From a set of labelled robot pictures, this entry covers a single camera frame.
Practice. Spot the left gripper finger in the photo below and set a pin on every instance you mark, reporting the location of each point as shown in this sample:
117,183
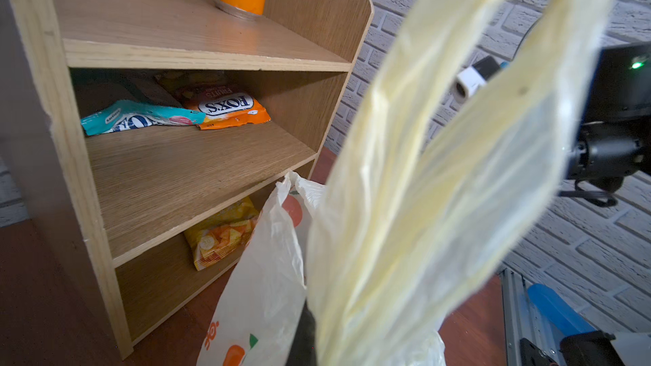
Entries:
303,352

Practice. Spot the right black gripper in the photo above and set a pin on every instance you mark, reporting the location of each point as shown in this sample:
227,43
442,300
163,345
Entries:
613,140

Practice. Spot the cream plastic grocery bag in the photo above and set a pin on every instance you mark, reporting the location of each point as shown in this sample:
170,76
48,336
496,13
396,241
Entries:
409,226

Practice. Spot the yellow chips bag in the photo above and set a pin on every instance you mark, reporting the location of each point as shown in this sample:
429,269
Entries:
219,235

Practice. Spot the blue plastic container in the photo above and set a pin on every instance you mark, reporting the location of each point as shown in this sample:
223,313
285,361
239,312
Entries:
558,311

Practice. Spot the orange Fox's candy bag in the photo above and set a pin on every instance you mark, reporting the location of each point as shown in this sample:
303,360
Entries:
224,106

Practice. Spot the wooden shelf unit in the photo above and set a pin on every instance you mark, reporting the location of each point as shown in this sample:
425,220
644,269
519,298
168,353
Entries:
113,208

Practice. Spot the teal biscuit packet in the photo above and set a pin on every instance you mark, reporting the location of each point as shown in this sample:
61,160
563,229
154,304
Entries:
126,115

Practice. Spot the aluminium mounting rail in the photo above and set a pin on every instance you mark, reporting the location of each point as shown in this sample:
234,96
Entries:
530,337

